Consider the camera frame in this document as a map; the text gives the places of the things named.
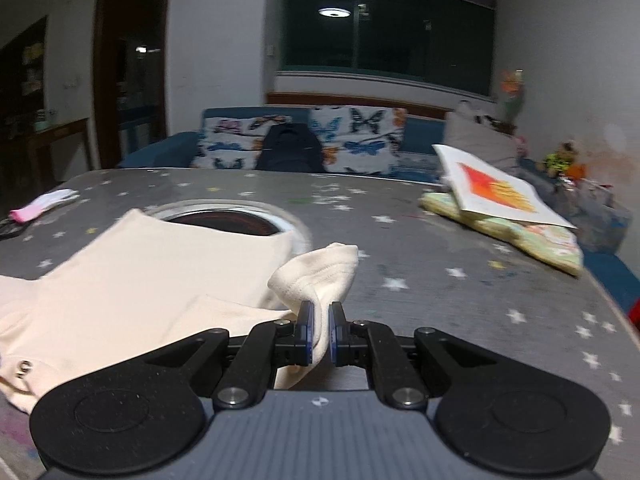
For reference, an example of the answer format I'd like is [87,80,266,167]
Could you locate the star-print grey tablecloth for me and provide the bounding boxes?
[0,168,640,480]

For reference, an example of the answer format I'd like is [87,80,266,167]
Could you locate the small plush toy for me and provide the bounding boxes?
[543,142,587,179]

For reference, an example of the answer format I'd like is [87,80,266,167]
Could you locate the cream shirt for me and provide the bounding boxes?
[0,208,360,415]

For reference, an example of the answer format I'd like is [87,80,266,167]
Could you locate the wooden side table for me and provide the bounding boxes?
[26,117,93,187]

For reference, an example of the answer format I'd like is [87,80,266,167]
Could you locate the white book with orange cover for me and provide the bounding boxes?
[432,144,578,230]

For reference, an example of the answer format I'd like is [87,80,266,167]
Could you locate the grey pillow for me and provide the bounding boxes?
[442,110,522,176]

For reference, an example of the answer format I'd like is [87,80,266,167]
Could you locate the clear plastic storage box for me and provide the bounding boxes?
[560,178,633,255]

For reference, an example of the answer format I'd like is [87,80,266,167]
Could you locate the pink and white sock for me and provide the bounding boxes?
[11,188,80,224]

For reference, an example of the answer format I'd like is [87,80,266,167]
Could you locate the black backpack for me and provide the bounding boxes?
[255,123,326,173]

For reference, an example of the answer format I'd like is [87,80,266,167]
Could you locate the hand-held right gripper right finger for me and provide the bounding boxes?
[329,301,499,409]

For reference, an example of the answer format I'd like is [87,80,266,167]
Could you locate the dark window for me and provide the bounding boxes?
[278,0,497,98]

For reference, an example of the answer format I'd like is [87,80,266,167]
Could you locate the orange artificial flowers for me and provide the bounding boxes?
[500,70,526,126]

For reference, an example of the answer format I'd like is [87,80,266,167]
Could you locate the blue sofa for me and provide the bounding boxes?
[116,106,640,311]

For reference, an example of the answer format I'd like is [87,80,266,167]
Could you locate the butterfly-print cushion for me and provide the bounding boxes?
[308,106,408,176]
[194,115,293,171]

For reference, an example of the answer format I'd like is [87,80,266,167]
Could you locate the dark wooden shelf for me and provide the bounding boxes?
[0,15,49,181]

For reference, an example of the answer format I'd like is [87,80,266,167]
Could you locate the folded pale green printed cloth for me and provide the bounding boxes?
[419,191,585,277]

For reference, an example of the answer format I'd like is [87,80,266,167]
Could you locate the wooden door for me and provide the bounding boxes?
[94,0,174,170]

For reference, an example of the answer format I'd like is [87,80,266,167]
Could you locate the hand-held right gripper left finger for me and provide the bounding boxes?
[144,300,316,409]

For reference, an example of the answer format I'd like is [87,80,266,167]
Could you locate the round table hotpot recess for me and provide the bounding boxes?
[148,199,312,256]

